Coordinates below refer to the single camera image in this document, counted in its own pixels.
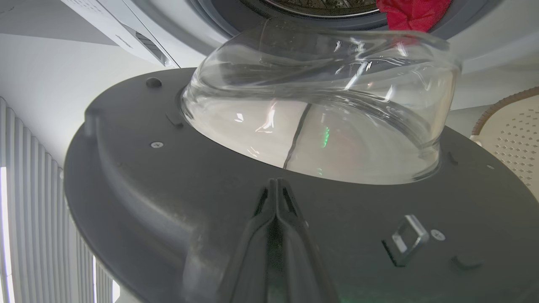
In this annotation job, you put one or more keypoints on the white washer control panel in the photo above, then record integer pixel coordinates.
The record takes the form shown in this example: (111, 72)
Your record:
(109, 25)

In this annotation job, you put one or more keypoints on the stainless steel washer drum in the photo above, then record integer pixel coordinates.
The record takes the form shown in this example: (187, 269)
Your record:
(320, 6)

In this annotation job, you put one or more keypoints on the dark grey glass washer door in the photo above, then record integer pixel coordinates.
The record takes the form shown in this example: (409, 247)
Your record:
(168, 189)

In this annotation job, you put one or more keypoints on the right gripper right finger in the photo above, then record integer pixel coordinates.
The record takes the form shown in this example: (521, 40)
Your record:
(301, 256)

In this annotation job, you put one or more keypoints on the white front-load washing machine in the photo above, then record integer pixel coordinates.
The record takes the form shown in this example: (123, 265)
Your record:
(484, 33)

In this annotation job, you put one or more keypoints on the red garment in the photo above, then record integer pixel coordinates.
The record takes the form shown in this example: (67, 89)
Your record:
(412, 14)

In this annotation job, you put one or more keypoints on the grey rubber door gasket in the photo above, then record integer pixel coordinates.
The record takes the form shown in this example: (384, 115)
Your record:
(219, 12)

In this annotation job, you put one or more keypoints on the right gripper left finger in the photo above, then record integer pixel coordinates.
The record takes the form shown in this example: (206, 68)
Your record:
(252, 252)

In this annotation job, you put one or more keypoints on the white vertical blinds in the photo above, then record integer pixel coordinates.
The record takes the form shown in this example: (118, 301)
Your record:
(38, 210)

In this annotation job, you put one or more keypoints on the metal door latch hook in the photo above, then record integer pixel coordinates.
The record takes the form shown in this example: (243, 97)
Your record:
(409, 237)

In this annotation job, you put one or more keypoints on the cream basket with brown rim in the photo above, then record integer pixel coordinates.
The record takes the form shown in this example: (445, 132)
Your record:
(513, 134)

